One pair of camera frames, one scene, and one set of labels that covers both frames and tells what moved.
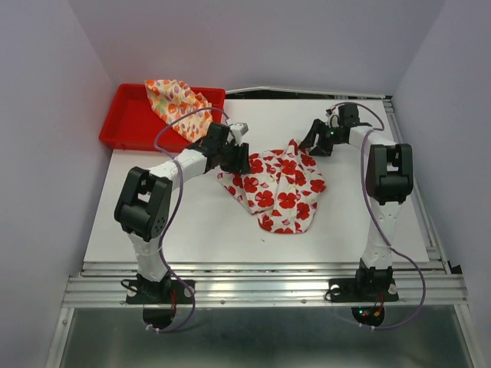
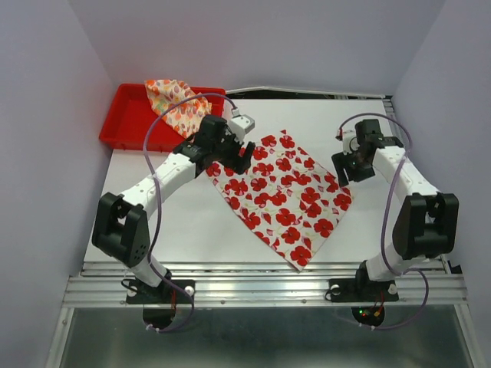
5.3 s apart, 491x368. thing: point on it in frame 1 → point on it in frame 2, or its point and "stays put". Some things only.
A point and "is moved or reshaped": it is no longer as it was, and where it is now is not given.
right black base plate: x=349 y=290 stays put
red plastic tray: x=130 y=123 stays put
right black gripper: x=322 y=149 → x=338 y=162
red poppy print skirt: x=281 y=188 is moved or reshaped
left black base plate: x=144 y=292 stays put
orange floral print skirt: x=172 y=98 stays put
